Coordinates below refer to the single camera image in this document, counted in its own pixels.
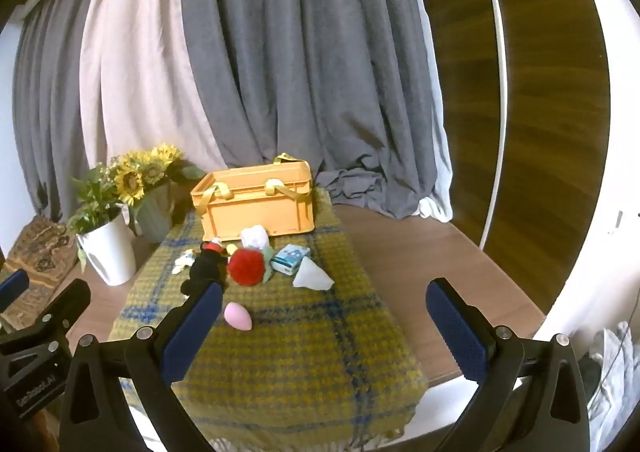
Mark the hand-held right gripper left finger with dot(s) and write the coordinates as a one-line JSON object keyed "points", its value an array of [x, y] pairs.
{"points": [[192, 332]]}

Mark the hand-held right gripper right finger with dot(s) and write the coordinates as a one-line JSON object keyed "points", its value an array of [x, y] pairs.
{"points": [[457, 332]]}

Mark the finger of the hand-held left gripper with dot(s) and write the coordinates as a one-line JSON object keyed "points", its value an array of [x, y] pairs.
{"points": [[12, 288], [65, 304]]}

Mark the pink egg-shaped sponge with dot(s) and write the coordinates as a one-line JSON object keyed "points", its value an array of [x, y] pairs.
{"points": [[237, 316]]}

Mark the black plush toy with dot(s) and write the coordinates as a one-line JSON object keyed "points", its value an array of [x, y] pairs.
{"points": [[205, 268]]}

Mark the red plush flower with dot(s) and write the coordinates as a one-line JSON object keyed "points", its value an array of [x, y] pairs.
{"points": [[245, 267]]}

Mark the white plush toy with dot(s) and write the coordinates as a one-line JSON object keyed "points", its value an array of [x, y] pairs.
{"points": [[255, 237]]}

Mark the blue cartoon tissue pack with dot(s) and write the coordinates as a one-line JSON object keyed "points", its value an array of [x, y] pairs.
{"points": [[290, 258]]}

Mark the white translucent cloth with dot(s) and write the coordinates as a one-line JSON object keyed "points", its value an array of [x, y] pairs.
{"points": [[312, 277]]}

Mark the brown patterned cushion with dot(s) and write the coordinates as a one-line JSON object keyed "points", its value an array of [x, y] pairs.
{"points": [[40, 247]]}

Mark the green plant in white pot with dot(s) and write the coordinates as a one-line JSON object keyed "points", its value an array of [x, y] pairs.
{"points": [[110, 252]]}

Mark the yellow plaid blanket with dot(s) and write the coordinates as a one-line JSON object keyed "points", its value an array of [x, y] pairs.
{"points": [[300, 357]]}

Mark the white sheer curtain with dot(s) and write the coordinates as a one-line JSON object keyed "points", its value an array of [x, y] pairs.
{"points": [[436, 209]]}

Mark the sunflower bouquet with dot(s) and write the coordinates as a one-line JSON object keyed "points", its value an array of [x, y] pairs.
{"points": [[132, 179]]}

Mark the white crumpled clothing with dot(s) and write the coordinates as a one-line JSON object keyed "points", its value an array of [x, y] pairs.
{"points": [[612, 382]]}

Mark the narrow grey curtain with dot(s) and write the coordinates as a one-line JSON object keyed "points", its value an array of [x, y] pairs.
{"points": [[50, 107]]}

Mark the white curved pole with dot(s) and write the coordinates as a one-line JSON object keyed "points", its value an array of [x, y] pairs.
{"points": [[497, 82]]}

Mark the pale pink curtain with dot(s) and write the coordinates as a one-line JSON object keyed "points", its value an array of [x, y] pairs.
{"points": [[140, 57]]}

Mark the wide grey curtain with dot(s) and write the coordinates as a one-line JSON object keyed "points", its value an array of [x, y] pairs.
{"points": [[300, 57]]}

